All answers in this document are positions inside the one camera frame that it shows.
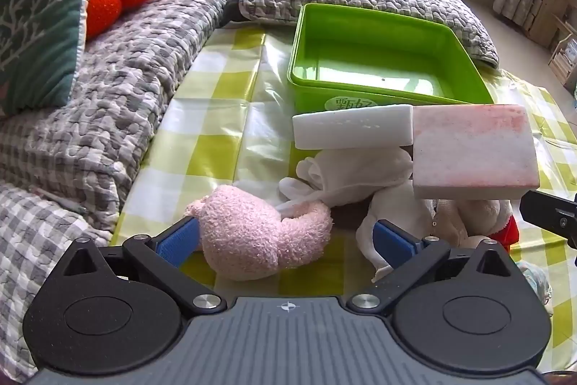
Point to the green plastic bin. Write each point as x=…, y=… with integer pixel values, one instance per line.
x=360, y=42

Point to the grey quilted sofa cover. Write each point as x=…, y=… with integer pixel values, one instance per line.
x=112, y=96

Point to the pink plush toy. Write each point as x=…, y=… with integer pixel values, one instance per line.
x=252, y=231

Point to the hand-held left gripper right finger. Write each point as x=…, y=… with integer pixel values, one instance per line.
x=396, y=245

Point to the red santa plush toy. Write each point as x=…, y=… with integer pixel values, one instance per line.
x=502, y=236

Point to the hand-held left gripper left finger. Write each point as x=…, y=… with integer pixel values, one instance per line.
x=180, y=243

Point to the teal branch-print pillow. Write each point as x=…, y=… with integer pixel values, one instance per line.
x=36, y=6

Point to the pink-stained sponge block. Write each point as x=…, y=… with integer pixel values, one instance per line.
x=473, y=150

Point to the striped blue cloth doll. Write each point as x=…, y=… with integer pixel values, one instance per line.
x=538, y=283

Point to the white cloth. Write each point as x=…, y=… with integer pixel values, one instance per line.
x=351, y=177

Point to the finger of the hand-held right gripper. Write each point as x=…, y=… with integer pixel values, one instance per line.
x=556, y=220

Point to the wooden bookshelf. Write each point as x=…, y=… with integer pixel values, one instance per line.
x=552, y=19

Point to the white sponge block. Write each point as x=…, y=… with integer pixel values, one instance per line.
x=351, y=128

